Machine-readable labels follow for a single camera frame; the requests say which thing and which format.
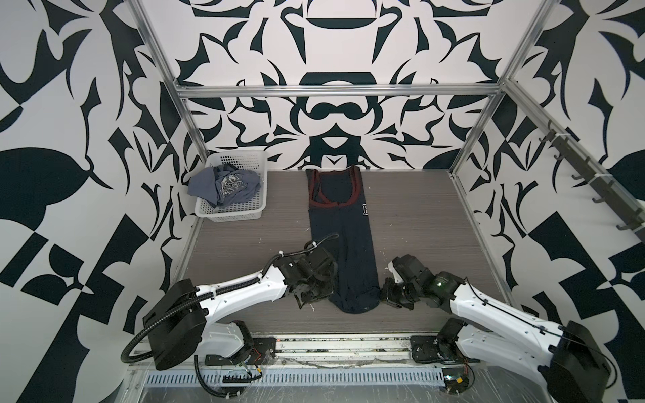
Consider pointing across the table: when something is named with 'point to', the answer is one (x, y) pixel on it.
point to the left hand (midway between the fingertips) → (334, 288)
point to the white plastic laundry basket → (250, 209)
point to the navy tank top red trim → (338, 220)
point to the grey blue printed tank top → (222, 184)
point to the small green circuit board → (456, 380)
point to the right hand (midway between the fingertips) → (374, 294)
